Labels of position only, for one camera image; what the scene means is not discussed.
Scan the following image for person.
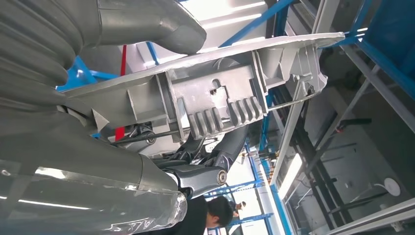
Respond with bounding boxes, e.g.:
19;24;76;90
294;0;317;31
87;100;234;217
136;195;235;235
234;201;247;218

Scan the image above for red barrier belt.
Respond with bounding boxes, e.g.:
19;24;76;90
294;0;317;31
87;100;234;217
114;45;128;142

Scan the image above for ceiling light panel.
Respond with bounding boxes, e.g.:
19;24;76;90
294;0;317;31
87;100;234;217
278;153;303;199

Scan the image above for round white ceiling device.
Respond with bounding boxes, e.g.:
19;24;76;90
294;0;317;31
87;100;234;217
384;177;401;197

